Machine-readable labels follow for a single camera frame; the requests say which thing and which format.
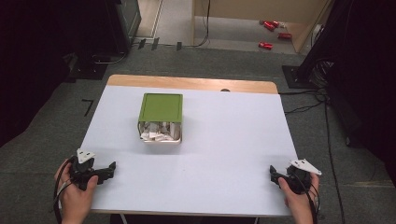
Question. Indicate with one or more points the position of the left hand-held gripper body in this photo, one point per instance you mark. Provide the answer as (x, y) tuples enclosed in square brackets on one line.
[(81, 169)]

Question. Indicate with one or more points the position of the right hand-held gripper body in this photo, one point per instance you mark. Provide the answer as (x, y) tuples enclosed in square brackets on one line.
[(299, 182)]

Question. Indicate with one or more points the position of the pile of white packets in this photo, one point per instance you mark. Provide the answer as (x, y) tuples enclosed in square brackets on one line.
[(159, 132)]

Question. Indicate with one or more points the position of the green storage box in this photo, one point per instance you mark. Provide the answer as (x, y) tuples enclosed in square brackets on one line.
[(161, 107)]

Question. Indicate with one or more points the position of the person's right hand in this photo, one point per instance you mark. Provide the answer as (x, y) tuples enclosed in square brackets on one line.
[(301, 203)]

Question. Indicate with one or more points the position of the person's left hand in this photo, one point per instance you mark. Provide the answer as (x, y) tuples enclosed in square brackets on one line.
[(76, 200)]

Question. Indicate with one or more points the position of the white table sheet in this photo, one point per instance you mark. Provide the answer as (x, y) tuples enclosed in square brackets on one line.
[(218, 155)]

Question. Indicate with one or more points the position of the black curtain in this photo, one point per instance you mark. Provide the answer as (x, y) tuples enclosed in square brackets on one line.
[(364, 77), (37, 62)]

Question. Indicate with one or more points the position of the red can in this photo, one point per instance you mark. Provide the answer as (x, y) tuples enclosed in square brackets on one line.
[(269, 25), (265, 45), (284, 35), (276, 23)]

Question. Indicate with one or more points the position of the black tape strip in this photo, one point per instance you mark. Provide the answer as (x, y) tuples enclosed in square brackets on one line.
[(141, 43), (179, 46), (155, 43)]

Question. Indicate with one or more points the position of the dark cabinet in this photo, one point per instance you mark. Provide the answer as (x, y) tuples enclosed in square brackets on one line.
[(124, 21)]

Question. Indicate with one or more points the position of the beige wooden partition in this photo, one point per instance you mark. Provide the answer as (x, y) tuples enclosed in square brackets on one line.
[(249, 7)]

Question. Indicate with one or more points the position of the black stand base plate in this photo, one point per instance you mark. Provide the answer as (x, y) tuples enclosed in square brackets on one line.
[(294, 77)]

